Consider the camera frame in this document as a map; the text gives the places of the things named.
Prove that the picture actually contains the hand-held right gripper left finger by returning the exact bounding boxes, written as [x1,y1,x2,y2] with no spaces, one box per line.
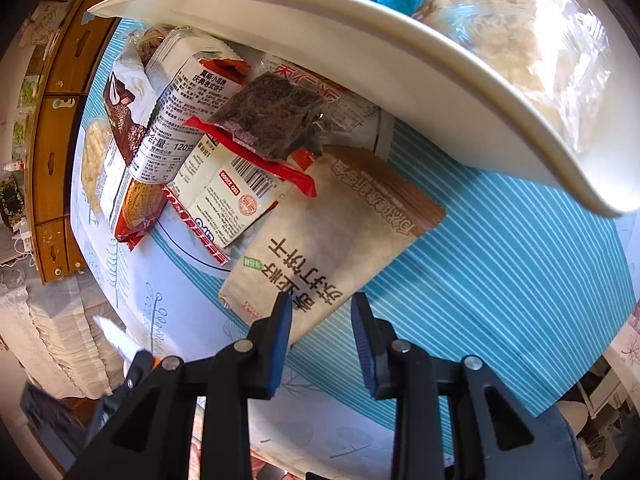
[62,291,293,480]

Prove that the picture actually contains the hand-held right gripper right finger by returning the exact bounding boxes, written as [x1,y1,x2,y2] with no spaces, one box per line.
[350,292,588,480]

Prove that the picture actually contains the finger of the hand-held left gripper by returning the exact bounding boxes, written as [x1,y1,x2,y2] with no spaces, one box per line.
[97,349,153,413]

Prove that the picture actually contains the beige brown cracker packet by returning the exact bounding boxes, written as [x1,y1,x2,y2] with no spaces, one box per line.
[219,145,448,347]

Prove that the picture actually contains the red white barcode packet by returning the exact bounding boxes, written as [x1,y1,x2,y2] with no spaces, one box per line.
[162,115,318,267]

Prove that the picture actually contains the yellow rice cracker packet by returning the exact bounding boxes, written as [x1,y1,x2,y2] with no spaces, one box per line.
[80,117,113,216]
[415,0,612,157]

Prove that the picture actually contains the dark brown clear packet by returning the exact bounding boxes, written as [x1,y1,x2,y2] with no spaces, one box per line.
[207,71,328,159]

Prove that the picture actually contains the clear packet red print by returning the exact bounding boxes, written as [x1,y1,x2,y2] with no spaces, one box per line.
[257,54,396,161]

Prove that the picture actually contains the white biscuit package red ends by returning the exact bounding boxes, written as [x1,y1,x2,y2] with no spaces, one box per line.
[114,29,255,252]

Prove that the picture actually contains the brown white snack packet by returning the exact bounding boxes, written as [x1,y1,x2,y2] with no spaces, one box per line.
[102,57,151,166]

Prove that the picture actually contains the white plastic bin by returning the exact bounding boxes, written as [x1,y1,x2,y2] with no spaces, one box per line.
[87,0,632,219]

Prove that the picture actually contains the clear nut bar packet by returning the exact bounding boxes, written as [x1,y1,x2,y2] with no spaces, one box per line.
[127,25,168,63]

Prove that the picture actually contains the white lace bed cover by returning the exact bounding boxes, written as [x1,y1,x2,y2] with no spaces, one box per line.
[0,260,131,401]

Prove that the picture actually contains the white power strip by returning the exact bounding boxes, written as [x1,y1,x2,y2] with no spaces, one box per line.
[10,220,37,267]

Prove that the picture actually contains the dark floral pouch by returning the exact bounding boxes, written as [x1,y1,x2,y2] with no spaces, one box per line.
[0,177,26,226]

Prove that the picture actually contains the person's legs blue jeans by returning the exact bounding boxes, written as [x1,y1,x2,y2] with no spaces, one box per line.
[545,400,592,480]

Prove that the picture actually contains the wooden desk with drawers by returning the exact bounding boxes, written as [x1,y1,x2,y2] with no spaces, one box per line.
[25,0,121,286]

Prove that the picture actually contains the row of picture cards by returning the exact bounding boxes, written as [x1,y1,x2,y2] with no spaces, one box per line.
[10,75,42,157]

